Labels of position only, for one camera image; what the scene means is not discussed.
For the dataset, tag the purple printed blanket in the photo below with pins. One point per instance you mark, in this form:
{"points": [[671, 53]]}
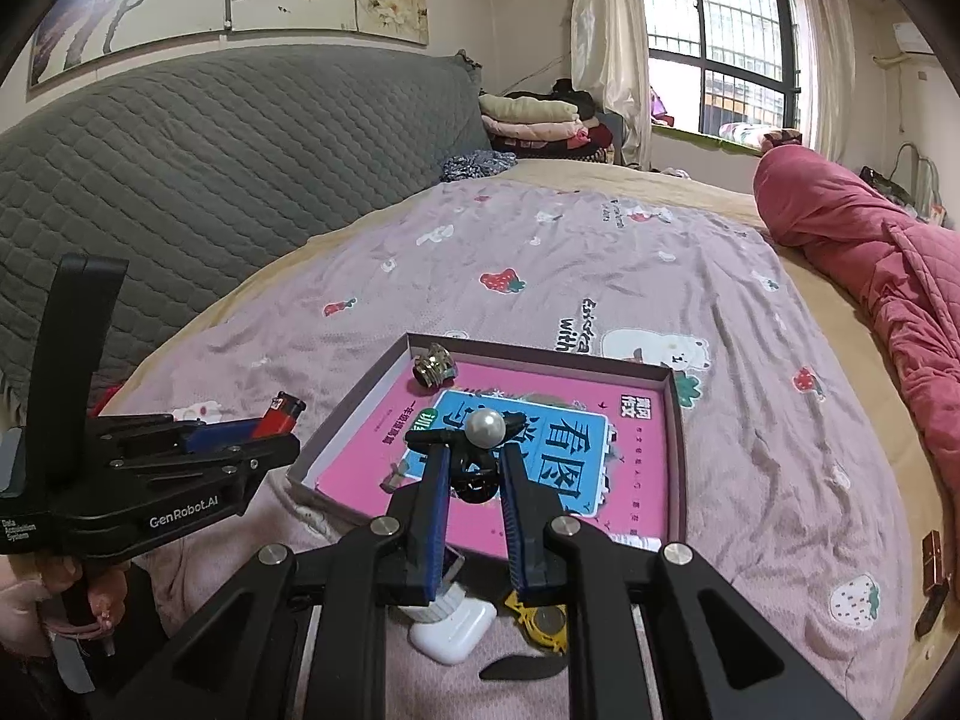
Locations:
{"points": [[750, 390]]}

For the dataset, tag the red patterned cloth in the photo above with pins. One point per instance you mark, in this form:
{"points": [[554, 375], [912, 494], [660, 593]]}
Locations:
{"points": [[594, 141]]}

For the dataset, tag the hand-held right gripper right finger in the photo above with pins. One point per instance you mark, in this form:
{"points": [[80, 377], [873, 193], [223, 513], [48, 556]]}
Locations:
{"points": [[516, 540]]}

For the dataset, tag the black garment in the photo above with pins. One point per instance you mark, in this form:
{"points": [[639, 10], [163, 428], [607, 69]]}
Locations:
{"points": [[570, 95]]}

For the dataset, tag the grey quilted headboard cover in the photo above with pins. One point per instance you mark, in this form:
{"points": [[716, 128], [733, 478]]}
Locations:
{"points": [[225, 165]]}

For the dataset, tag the metal threaded knob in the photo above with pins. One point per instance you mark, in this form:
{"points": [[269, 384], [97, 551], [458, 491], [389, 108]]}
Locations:
{"points": [[433, 367]]}

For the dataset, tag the white air conditioner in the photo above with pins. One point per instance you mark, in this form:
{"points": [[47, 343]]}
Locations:
{"points": [[915, 41]]}

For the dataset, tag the grey cardboard box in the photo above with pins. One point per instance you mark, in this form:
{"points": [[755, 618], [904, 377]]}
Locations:
{"points": [[540, 356]]}

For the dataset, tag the pink garment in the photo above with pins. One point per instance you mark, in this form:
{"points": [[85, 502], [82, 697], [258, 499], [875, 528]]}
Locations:
{"points": [[660, 109]]}

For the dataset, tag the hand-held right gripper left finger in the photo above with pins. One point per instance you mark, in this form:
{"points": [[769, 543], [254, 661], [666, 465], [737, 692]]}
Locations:
{"points": [[433, 540]]}

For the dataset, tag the person's left hand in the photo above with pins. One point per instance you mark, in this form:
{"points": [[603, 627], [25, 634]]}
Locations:
{"points": [[30, 600]]}

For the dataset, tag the red quilt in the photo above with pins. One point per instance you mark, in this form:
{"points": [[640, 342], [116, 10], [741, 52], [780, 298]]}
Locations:
{"points": [[862, 240]]}

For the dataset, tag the folded pink blanket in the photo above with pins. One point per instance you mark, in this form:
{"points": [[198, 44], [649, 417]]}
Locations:
{"points": [[532, 131]]}

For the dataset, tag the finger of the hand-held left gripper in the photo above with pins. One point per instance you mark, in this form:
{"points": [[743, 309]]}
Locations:
{"points": [[217, 435], [255, 459]]}

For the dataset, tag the barred window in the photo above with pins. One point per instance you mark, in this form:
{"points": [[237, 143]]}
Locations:
{"points": [[701, 52]]}

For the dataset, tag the white pill bottle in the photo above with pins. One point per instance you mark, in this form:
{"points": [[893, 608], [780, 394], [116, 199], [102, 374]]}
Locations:
{"points": [[448, 606]]}

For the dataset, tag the cream curtain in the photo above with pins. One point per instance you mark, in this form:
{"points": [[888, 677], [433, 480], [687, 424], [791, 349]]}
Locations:
{"points": [[607, 52], [821, 75]]}

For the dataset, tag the floral pillow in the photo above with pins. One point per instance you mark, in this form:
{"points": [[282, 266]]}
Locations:
{"points": [[750, 133]]}

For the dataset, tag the white earbuds case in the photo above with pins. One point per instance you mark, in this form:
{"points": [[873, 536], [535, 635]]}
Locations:
{"points": [[454, 630]]}

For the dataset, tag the pink book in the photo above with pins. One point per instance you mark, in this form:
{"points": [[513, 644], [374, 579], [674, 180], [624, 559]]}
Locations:
{"points": [[637, 465]]}

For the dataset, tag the red lighter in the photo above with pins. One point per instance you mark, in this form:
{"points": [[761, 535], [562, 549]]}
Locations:
{"points": [[281, 416]]}

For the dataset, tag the blue patterned cloth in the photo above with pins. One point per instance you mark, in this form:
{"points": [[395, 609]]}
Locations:
{"points": [[480, 165]]}

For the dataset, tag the black and yellow watch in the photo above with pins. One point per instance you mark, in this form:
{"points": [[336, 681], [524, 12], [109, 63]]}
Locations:
{"points": [[547, 622]]}

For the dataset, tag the black pearl hair clip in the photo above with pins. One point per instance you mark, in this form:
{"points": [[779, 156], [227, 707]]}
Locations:
{"points": [[484, 427]]}

